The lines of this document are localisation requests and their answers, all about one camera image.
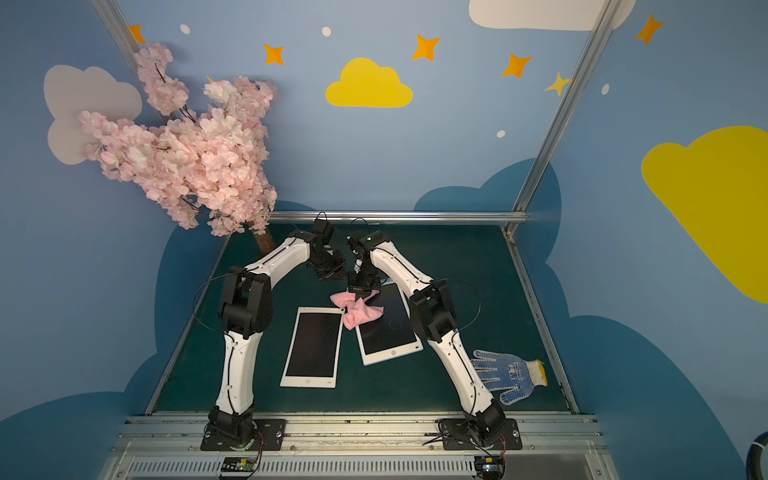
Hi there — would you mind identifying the blue dotted work glove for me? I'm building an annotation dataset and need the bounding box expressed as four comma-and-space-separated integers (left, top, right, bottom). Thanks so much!
471, 350, 548, 406

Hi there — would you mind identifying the pink cherry blossom tree crown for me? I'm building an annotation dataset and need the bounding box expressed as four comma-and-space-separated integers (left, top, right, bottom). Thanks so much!
78, 43, 278, 237

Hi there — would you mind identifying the right circuit board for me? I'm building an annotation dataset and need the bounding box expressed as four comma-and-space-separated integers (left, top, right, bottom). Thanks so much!
474, 456, 505, 480

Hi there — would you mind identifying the aluminium post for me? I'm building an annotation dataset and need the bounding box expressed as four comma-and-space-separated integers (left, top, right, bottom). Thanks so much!
90, 0, 140, 73
503, 0, 634, 240

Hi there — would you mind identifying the rusty brown tree trunk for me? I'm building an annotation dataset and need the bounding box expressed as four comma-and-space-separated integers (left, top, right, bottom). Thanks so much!
253, 229, 277, 255

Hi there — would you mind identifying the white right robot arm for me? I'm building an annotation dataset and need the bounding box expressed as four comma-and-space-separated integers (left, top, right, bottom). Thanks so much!
347, 231, 506, 447

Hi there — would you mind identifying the left rear aluminium post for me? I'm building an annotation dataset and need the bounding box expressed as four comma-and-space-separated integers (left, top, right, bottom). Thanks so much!
90, 0, 140, 73

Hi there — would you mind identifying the left green circuit board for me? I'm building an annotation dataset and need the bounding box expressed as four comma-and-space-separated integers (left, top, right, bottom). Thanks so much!
220, 456, 260, 477

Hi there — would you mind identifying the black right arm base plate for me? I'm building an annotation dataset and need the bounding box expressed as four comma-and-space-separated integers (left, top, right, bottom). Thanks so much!
437, 418, 523, 451

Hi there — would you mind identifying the rear aluminium frame rail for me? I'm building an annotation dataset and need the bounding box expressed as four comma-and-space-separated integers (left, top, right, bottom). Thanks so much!
270, 210, 527, 225

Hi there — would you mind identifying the front aluminium rail bed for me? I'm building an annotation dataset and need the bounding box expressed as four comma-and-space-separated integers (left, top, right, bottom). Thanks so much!
99, 412, 619, 479

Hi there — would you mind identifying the pink cloth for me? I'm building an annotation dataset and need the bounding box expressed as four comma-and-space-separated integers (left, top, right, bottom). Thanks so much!
330, 290, 384, 330

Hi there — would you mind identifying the right rear aluminium post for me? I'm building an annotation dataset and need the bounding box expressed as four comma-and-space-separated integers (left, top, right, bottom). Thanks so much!
503, 0, 634, 240

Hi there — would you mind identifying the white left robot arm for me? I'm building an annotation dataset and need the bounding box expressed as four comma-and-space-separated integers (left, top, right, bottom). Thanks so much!
201, 218, 345, 451

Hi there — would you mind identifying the right table edge rail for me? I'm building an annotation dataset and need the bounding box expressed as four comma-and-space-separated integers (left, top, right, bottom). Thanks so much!
503, 230, 581, 414

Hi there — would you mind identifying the blue-edged white drawing tablet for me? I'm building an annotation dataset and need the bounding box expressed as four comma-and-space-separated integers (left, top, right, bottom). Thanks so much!
355, 280, 423, 366

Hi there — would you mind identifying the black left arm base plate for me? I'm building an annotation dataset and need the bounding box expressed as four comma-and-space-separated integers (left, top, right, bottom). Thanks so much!
200, 417, 287, 452

